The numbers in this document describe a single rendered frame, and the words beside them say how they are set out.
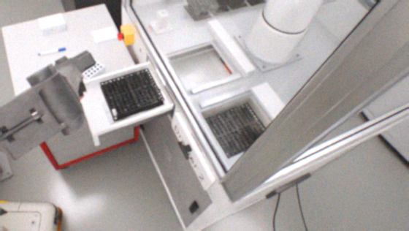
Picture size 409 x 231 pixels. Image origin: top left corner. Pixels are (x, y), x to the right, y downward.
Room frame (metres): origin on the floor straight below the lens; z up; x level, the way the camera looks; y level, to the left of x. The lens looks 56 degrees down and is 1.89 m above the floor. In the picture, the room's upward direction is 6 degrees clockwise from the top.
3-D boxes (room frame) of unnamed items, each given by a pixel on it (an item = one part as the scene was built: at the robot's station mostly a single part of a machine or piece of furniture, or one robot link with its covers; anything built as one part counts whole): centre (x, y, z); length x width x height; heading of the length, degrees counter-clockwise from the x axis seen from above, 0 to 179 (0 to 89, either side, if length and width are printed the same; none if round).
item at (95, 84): (0.66, 0.07, 0.86); 0.40 x 0.26 x 0.06; 119
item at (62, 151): (0.93, 0.43, 0.38); 0.62 x 0.58 x 0.76; 29
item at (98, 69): (0.82, 0.30, 0.78); 0.12 x 0.08 x 0.04; 143
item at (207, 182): (0.44, -0.18, 0.87); 0.29 x 0.02 x 0.11; 29
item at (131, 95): (0.65, 0.08, 0.87); 0.22 x 0.18 x 0.06; 119
